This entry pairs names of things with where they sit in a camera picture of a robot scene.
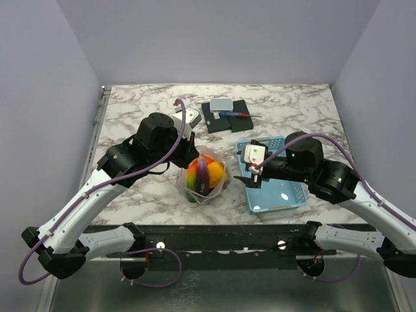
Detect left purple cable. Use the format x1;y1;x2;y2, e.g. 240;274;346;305
18;97;189;289

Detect purple cable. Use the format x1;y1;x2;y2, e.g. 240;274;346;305
256;133;416;283
18;97;189;289

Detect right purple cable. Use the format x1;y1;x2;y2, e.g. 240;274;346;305
256;133;416;283

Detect blue plastic basket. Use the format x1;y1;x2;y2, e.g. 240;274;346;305
236;136;307;215

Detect black flat box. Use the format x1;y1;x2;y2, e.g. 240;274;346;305
229;99;254;133
201;102;231;133

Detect green leafy vegetable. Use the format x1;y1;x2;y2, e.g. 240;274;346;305
184;169;196;195

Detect small grey white box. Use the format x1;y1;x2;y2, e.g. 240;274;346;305
209;97;233;112

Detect aluminium side rail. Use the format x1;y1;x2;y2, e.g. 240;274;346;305
78;85;112;190

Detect black mounting rail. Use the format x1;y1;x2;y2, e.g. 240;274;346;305
100;223;321;270

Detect blue red screwdriver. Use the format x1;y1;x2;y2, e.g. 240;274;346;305
218;111;261;118

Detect clear pink zip top bag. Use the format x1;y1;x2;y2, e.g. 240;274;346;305
176;146;231;205

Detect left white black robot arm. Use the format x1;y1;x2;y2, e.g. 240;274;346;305
21;111;198;280

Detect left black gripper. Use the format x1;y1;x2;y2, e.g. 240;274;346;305
149;125;200;169

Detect yellow bell pepper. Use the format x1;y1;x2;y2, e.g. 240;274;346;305
204;156;224;189

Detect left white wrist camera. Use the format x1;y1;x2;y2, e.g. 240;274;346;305
170;108;202;140

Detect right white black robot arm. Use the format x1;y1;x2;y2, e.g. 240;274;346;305
237;131;415;278

